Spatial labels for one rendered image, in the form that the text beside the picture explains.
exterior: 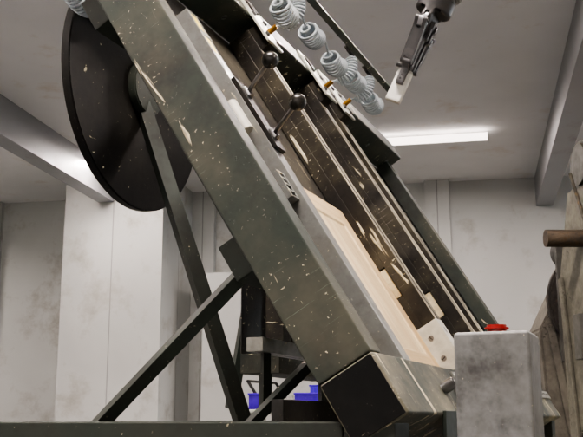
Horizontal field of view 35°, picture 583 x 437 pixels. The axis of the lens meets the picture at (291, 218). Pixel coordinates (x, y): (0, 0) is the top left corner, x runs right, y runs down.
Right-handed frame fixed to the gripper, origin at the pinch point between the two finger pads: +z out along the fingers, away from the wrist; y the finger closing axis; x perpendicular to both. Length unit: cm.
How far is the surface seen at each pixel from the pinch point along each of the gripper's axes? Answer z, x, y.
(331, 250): 35.8, 0.6, -2.6
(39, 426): 90, -32, 16
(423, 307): 37, 16, -44
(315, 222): 31.9, -5.1, -3.0
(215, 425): 74, 1, 20
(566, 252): -72, 18, -540
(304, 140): 9, -31, -47
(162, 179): 30, -81, -84
